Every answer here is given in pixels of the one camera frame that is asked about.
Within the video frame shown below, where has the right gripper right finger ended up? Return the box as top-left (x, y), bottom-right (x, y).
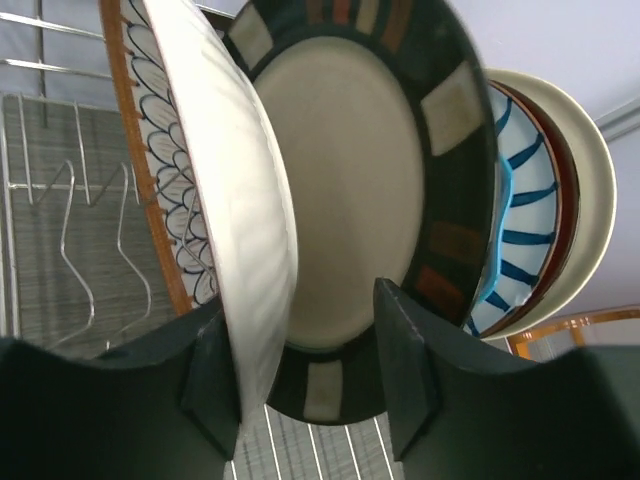
top-left (373, 278), bottom-right (639, 479)

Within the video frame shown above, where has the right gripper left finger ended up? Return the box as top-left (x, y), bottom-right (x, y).
top-left (1, 299), bottom-right (240, 479)

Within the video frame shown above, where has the brown floral pattern plate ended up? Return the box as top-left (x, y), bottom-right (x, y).
top-left (100, 1), bottom-right (298, 420)

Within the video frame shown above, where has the black rimmed beige plate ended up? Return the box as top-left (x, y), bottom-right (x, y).
top-left (224, 1), bottom-right (498, 425)

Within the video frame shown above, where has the orange wooden rack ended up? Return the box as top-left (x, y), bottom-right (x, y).
top-left (506, 305), bottom-right (639, 360)

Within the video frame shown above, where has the grey striped plate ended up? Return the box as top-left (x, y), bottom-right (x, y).
top-left (464, 84), bottom-right (560, 337)

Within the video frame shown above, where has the cream plate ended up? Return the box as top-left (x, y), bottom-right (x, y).
top-left (484, 68), bottom-right (617, 341)

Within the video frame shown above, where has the teal polka dot plate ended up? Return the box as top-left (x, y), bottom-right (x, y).
top-left (476, 155), bottom-right (513, 305)

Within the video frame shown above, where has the metal wire dish rack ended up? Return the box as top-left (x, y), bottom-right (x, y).
top-left (1, 1), bottom-right (405, 479)

